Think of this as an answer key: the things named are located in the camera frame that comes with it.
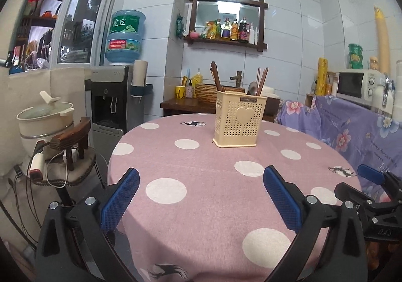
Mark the white microwave oven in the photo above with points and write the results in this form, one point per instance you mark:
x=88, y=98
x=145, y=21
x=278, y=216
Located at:
x=359, y=85

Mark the bronze faucet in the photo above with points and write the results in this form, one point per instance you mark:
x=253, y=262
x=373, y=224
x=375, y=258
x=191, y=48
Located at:
x=237, y=79

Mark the dark wooden counter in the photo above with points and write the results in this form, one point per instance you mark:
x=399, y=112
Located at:
x=188, y=106

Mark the window with frame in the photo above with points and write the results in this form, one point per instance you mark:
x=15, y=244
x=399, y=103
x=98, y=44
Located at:
x=58, y=33

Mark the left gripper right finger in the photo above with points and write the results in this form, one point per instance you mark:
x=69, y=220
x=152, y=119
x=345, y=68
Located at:
x=343, y=256

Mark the yellow soap bottle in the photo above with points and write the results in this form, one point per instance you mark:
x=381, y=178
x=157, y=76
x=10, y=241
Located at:
x=197, y=79

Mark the cream cooking pot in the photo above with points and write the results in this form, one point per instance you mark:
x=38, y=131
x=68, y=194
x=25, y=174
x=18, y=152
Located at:
x=44, y=121

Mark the woven brown basin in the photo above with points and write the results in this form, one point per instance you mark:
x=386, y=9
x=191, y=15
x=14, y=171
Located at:
x=207, y=94

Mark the purple floral cloth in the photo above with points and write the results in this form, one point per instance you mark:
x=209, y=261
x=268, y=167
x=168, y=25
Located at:
x=356, y=133

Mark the yellow roll package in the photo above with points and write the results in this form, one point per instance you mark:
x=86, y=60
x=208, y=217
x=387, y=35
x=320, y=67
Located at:
x=321, y=76

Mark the pink polka dot tablecloth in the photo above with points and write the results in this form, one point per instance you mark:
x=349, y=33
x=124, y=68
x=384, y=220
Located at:
x=201, y=212

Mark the dark wooden chair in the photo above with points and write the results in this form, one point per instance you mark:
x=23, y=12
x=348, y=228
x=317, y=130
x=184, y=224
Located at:
x=66, y=160

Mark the blue water jug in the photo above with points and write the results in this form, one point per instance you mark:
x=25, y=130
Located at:
x=124, y=40

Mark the wooden wall shelf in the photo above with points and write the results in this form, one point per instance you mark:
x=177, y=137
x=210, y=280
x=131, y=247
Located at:
x=230, y=22

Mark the black water dispenser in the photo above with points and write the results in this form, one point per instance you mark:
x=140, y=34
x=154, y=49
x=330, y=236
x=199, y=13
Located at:
x=114, y=110

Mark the beige plastic utensil holder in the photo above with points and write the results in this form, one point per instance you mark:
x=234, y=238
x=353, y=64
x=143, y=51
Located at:
x=238, y=117

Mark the brown wooden chopstick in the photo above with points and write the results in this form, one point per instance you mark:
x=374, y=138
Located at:
x=258, y=80
x=214, y=79
x=216, y=76
x=219, y=77
x=262, y=80

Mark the dark metal spoon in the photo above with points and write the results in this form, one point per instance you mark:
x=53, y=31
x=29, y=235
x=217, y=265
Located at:
x=253, y=89

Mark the brown cream rice cooker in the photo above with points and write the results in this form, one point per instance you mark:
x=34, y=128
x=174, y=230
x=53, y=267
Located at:
x=270, y=95

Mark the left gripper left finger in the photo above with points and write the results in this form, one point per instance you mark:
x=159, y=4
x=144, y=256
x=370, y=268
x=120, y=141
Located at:
x=72, y=243

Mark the yellow mug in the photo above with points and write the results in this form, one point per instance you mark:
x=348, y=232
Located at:
x=180, y=92

